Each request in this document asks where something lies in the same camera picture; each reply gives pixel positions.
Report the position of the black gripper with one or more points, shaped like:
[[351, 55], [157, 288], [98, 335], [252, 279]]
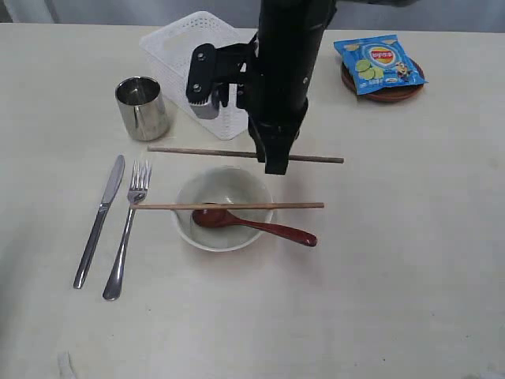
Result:
[[277, 96]]

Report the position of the white speckled bowl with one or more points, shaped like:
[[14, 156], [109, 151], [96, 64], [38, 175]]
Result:
[[221, 185]]

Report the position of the brown wooden chopstick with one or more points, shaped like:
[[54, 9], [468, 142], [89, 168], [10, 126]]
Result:
[[241, 154], [201, 206]]

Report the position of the brown wooden spoon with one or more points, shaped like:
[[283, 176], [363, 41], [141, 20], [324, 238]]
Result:
[[218, 218]]

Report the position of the silver foil packet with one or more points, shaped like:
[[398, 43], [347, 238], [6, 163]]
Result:
[[140, 102]]

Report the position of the brown round plate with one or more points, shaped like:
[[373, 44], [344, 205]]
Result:
[[384, 95]]

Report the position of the silver metal fork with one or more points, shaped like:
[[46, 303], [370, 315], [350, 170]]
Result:
[[137, 192]]

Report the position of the blue chips snack bag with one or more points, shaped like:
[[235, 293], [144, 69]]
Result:
[[376, 63]]

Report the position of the silver metal table knife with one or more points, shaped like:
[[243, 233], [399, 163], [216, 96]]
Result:
[[110, 191]]

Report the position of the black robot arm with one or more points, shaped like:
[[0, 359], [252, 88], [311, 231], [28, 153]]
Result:
[[305, 12]]

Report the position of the white perforated plastic basket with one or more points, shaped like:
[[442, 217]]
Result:
[[168, 52]]

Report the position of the grey backdrop curtain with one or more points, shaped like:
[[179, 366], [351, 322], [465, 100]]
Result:
[[458, 16]]

